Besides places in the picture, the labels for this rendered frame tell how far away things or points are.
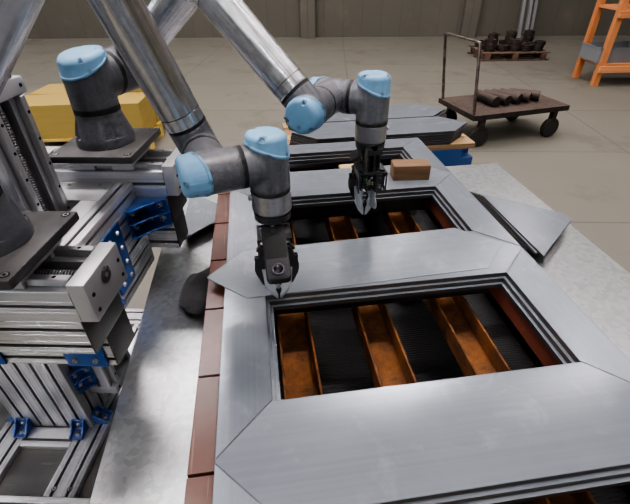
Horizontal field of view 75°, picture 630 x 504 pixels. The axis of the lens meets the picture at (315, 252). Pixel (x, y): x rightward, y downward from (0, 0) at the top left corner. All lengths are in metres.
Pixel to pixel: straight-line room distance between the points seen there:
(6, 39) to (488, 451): 0.84
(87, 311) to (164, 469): 0.33
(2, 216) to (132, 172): 0.45
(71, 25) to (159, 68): 10.70
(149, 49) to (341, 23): 9.29
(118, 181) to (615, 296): 1.34
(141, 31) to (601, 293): 1.16
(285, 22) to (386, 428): 9.63
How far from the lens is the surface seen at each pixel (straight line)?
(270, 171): 0.73
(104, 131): 1.25
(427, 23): 10.19
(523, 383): 0.83
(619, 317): 1.23
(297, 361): 1.00
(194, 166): 0.71
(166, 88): 0.78
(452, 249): 1.10
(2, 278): 0.83
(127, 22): 0.77
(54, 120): 4.41
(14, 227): 0.89
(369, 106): 0.98
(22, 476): 1.64
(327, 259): 1.01
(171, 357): 1.07
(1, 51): 0.66
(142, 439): 0.96
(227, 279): 0.98
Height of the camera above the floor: 1.46
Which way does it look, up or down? 36 degrees down
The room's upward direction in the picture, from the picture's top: 1 degrees counter-clockwise
